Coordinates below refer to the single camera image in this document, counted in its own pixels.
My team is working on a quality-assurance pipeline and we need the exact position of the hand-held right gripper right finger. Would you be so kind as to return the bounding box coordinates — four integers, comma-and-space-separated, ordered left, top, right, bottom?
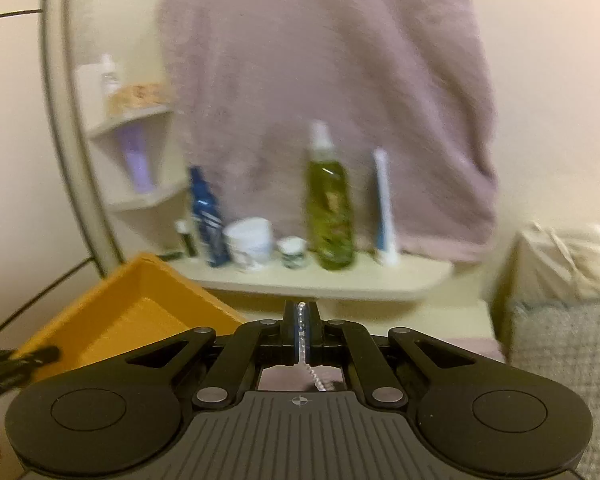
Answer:
301, 301, 482, 410

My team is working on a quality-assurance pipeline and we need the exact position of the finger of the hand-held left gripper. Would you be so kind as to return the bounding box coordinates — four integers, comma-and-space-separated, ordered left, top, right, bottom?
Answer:
0, 345, 61, 402

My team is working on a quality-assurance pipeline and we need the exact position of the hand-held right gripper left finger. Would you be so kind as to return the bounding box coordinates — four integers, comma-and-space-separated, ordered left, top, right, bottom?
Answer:
125, 301, 301, 411

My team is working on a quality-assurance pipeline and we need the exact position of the white bead necklace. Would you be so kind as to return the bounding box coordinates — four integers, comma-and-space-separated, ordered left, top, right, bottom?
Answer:
296, 301, 328, 392

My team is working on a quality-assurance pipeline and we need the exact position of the orange plastic tray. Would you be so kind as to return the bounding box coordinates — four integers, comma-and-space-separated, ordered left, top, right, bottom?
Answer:
12, 252, 248, 376

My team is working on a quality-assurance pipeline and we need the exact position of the cream wooden shelf unit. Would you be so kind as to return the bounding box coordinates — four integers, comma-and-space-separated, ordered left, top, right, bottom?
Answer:
75, 60, 456, 303

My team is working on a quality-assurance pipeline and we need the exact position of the small green label jar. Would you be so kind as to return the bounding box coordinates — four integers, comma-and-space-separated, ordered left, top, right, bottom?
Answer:
277, 236, 308, 269

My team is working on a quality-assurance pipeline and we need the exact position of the white cream jar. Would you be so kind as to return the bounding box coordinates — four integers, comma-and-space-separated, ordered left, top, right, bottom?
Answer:
223, 217, 275, 272

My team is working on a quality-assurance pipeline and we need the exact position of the green liquid spray bottle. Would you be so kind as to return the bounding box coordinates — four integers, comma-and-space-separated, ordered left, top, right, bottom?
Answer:
305, 120, 356, 270

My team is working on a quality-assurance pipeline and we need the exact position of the green lip balm stick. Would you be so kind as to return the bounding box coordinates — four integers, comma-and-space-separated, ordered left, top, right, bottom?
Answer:
176, 220, 197, 258

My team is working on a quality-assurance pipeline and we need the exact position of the blue spray bottle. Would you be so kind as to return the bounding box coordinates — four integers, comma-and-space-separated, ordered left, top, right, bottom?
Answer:
187, 165, 231, 267

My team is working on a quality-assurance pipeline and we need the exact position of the blue and white tube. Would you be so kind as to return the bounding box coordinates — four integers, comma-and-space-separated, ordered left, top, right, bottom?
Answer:
371, 147, 400, 267

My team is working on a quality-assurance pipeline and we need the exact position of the purple cosmetic tube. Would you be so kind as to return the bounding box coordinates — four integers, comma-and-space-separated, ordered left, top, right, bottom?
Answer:
117, 125, 156, 195

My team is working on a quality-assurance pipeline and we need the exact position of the cream fabric bag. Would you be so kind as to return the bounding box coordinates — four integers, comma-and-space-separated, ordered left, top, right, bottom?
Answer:
490, 222, 600, 311

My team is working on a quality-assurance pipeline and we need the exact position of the grey checked pillow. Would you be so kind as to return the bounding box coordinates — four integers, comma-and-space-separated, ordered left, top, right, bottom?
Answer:
505, 302, 600, 480

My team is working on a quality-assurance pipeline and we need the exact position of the pink hanging towel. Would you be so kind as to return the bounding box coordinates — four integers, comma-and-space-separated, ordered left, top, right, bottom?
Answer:
157, 0, 498, 266

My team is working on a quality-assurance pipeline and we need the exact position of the beige flat box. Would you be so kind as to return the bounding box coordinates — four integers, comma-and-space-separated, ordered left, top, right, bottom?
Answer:
107, 82, 173, 117

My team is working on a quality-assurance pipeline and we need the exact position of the clear small bottle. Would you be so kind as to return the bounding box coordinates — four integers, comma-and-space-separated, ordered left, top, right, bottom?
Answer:
100, 54, 121, 98

